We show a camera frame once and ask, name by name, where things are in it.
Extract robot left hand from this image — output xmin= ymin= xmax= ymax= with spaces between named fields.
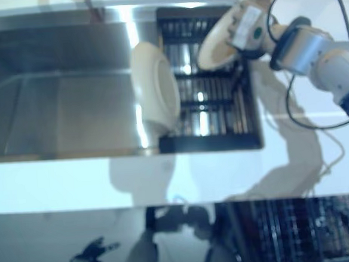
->
xmin=69 ymin=234 xmax=122 ymax=262

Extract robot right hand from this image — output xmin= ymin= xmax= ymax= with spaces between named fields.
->
xmin=223 ymin=1 xmax=278 ymax=60

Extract cream ceramic plate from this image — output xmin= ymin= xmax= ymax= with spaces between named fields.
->
xmin=193 ymin=0 xmax=279 ymax=72
xmin=128 ymin=38 xmax=185 ymax=149

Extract black dish drainer rack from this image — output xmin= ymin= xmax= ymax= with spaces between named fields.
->
xmin=148 ymin=0 xmax=263 ymax=157

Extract chrome pull-down faucet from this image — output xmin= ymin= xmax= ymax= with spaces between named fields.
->
xmin=68 ymin=0 xmax=105 ymax=26

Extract stainless steel sink basin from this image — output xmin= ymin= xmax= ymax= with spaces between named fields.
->
xmin=0 ymin=0 xmax=265 ymax=167

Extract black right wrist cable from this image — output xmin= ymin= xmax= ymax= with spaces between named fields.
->
xmin=265 ymin=0 xmax=349 ymax=134

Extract black wire dishwasher rack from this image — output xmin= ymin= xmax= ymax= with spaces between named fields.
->
xmin=227 ymin=194 xmax=349 ymax=262

